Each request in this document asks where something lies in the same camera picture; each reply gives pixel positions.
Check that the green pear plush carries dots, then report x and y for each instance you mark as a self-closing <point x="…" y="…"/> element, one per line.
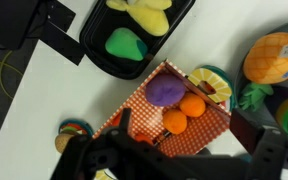
<point x="125" y="45"/>

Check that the purple plushie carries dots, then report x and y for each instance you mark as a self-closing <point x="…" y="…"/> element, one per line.
<point x="165" y="90"/>

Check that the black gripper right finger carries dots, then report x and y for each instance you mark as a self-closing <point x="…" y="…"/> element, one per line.
<point x="270" y="155"/>

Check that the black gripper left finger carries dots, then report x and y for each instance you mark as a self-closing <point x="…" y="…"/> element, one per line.
<point x="127" y="160"/>

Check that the toy burger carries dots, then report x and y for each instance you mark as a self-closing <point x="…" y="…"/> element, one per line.
<point x="62" y="141"/>

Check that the yellow lemon slice toy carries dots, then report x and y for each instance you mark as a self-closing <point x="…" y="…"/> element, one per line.
<point x="217" y="83"/>

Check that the red checkered cardboard box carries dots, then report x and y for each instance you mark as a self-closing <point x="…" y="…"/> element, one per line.
<point x="190" y="136"/>

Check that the small red-orange plush toy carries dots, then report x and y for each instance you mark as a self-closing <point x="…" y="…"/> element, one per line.
<point x="117" y="119"/>

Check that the yellow banana plush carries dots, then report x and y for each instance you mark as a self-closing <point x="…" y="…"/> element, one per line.
<point x="150" y="18"/>

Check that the orange plush ball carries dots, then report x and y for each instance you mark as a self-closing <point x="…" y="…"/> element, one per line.
<point x="174" y="121"/>
<point x="192" y="104"/>

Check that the orange pineapple plush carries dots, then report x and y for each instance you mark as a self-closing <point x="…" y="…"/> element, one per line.
<point x="267" y="60"/>

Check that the black table edge bracket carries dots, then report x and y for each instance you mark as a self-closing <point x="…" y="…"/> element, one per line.
<point x="62" y="43"/>

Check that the grey round plate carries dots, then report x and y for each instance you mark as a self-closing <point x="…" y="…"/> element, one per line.
<point x="279" y="89"/>

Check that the black plastic tray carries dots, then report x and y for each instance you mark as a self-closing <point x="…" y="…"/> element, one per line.
<point x="97" y="40"/>

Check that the teal toy plate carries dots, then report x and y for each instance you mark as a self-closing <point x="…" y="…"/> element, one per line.
<point x="85" y="125"/>
<point x="233" y="95"/>

